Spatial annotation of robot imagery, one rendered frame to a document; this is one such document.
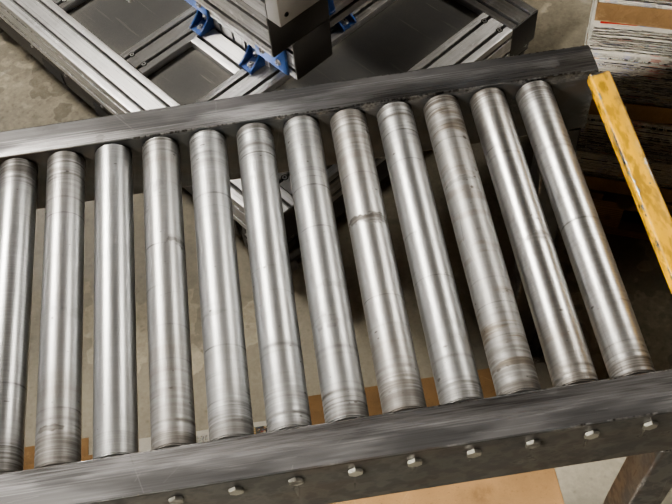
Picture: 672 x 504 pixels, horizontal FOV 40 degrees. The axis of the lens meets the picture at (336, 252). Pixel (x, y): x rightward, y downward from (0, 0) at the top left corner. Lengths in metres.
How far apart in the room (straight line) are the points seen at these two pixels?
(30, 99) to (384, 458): 1.77
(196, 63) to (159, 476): 1.36
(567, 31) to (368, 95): 1.34
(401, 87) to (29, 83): 1.49
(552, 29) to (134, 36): 1.07
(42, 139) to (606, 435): 0.82
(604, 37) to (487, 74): 0.44
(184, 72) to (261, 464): 1.35
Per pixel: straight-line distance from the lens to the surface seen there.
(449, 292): 1.11
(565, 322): 1.10
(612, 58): 1.77
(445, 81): 1.31
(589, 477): 1.89
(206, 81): 2.19
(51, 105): 2.55
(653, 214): 1.18
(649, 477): 1.27
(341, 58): 2.19
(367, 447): 1.02
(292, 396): 1.05
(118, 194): 1.25
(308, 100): 1.30
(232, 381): 1.07
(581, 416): 1.05
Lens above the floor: 1.75
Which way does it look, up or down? 56 degrees down
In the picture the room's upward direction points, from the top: 7 degrees counter-clockwise
